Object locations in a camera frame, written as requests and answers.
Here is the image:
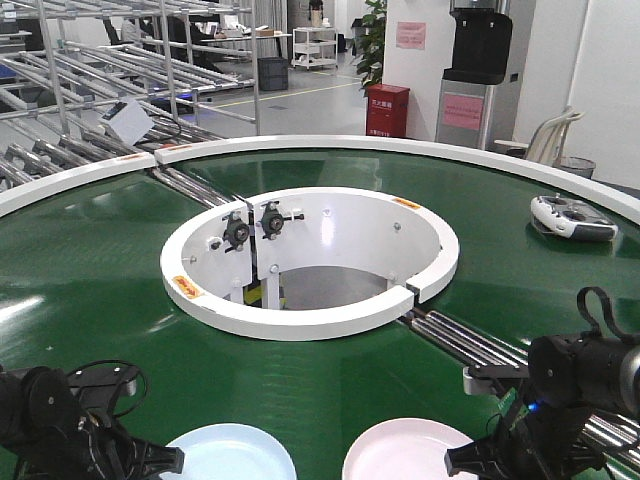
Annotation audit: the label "light blue plate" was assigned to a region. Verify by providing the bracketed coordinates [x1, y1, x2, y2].
[159, 423, 297, 480]

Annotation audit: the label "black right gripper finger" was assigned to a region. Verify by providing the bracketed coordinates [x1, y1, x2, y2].
[444, 439, 510, 479]

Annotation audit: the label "white inner conveyor ring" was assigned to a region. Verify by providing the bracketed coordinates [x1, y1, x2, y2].
[160, 186, 460, 342]

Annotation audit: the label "white outer conveyor rim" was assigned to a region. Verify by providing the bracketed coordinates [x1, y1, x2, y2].
[1, 135, 639, 224]

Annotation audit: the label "white grey remote controller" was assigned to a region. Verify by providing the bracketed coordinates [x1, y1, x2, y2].
[530, 195, 619, 242]

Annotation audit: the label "white plastic chair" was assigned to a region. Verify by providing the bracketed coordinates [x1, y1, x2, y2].
[494, 106, 585, 166]

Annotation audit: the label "black water dispenser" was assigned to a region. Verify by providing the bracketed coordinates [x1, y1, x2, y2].
[436, 1, 513, 150]

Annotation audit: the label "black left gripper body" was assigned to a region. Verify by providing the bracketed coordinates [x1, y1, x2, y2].
[1, 360, 144, 479]

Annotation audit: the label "steel conveyor rollers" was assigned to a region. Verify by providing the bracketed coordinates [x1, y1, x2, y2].
[398, 308, 639, 473]

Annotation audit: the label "green potted plant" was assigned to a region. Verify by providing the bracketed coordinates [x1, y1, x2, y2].
[356, 0, 388, 91]

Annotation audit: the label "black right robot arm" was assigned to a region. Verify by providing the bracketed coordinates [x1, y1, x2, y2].
[444, 286, 639, 479]

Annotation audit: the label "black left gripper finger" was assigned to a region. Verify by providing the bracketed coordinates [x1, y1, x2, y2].
[130, 439, 185, 479]

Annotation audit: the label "red fire extinguisher box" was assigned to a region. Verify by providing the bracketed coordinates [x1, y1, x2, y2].
[365, 84, 410, 138]

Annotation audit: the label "white utility cart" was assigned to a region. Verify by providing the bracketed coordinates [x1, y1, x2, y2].
[291, 27, 338, 70]

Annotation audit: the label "metal roller rack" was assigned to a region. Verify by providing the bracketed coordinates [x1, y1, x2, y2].
[1, 1, 257, 190]

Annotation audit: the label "black plastic crate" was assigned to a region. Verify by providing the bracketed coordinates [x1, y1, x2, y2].
[258, 57, 288, 91]

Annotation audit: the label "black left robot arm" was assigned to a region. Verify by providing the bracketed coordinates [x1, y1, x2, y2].
[1, 360, 184, 479]

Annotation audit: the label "pink plate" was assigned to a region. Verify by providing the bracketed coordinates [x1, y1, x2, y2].
[342, 418, 471, 480]

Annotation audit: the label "white box on rack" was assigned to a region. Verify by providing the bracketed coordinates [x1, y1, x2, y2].
[99, 97, 154, 146]

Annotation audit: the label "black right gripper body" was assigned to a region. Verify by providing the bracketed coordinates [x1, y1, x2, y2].
[463, 364, 608, 479]

